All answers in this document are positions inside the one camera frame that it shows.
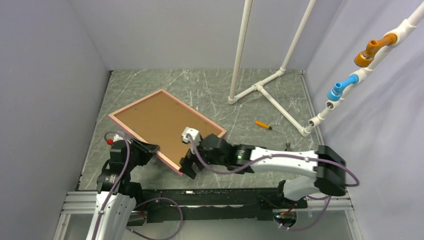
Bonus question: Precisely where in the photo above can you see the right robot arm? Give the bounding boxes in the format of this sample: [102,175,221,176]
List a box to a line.
[180,133,347,208]

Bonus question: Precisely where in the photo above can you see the blue nozzle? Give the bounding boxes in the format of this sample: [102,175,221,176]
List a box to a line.
[327,74,359,102]

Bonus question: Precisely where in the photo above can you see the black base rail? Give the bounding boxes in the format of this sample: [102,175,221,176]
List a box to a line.
[135,187,308,223]

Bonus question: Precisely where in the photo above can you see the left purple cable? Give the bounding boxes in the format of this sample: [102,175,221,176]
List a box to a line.
[89,131,185,240]

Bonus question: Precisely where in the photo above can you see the orange nozzle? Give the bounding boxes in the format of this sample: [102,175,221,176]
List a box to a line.
[353,33,398,68]

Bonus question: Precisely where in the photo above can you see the white PVC pipe stand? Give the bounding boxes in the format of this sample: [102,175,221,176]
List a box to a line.
[227,0,424,137]

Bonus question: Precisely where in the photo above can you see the orange handled screwdriver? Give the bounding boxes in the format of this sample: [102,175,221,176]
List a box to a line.
[255,121,273,130]

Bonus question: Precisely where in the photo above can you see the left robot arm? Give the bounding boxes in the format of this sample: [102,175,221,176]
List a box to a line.
[86,136,160,240]

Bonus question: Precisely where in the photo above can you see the black handled hammer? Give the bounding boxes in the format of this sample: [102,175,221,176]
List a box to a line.
[284,142,293,152]

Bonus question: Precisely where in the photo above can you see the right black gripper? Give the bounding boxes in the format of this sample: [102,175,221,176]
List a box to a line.
[179,137,228,179]

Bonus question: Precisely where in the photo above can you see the pink picture frame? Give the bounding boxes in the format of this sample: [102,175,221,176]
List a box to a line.
[108,89,227,175]

